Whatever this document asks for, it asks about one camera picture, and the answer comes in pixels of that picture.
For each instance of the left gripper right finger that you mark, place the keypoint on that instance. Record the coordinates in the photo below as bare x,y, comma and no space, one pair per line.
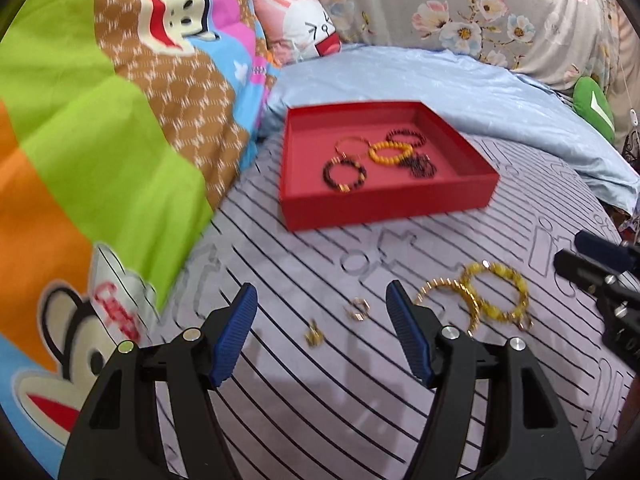
526,432

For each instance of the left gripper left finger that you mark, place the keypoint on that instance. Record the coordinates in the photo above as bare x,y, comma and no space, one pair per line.
117,433

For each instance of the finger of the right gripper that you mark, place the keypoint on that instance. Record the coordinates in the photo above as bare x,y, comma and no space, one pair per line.
617,304
621,258

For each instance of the twisted gold bangle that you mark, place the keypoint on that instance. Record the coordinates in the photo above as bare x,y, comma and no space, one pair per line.
461,290

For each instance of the small gold earring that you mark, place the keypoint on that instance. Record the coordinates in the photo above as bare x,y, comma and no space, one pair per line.
314,336

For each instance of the red jewelry tray box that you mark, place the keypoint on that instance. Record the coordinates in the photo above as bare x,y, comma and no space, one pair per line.
417,165

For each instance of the thin gold bangle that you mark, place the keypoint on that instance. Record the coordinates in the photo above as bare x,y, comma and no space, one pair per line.
352,147

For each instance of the green plush toy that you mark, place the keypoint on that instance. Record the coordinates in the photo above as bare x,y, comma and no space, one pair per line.
590,103

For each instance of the light blue duvet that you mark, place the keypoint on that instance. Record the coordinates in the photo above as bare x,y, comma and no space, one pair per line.
475,98

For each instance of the grey floral quilt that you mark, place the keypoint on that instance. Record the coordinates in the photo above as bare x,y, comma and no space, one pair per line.
553,41

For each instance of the colourful monkey cartoon blanket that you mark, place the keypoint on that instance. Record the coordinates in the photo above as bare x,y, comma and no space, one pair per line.
123,125

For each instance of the pink white cartoon pillow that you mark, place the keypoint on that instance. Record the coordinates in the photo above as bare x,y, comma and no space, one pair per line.
297,30

